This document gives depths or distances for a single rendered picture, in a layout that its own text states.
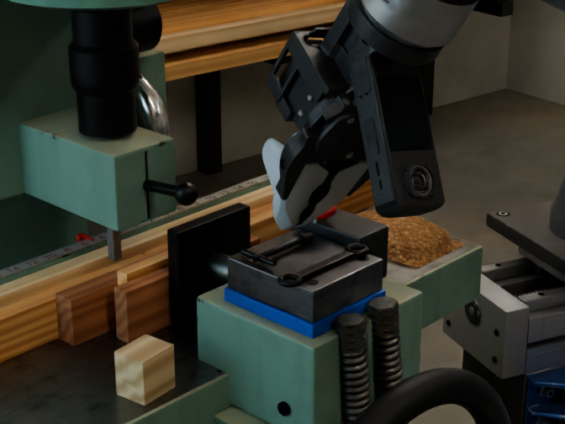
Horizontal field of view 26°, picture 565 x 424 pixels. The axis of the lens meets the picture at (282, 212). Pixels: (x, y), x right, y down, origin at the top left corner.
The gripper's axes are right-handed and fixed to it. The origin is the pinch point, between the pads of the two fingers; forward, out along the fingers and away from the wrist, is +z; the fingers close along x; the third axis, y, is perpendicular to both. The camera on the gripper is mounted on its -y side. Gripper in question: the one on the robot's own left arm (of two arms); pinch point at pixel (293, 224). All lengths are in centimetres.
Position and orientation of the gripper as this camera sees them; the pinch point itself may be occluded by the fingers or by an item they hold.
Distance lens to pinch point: 96.0
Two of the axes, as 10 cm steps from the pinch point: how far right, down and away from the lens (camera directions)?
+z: -4.1, 6.4, 6.5
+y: -4.0, -7.6, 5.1
